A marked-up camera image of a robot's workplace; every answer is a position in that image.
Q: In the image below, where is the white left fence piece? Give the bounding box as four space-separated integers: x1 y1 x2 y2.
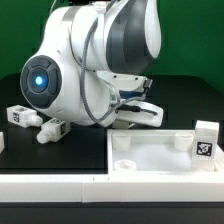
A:
0 132 4 154

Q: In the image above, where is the white square tabletop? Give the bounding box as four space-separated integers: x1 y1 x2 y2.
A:
107 130 224 175

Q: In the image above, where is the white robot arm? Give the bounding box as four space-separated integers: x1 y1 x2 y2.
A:
20 0 163 127

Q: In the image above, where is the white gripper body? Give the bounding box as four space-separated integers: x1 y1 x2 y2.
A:
97 71 164 127

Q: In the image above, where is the white front fence bar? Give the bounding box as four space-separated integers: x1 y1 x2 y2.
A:
0 173 224 203

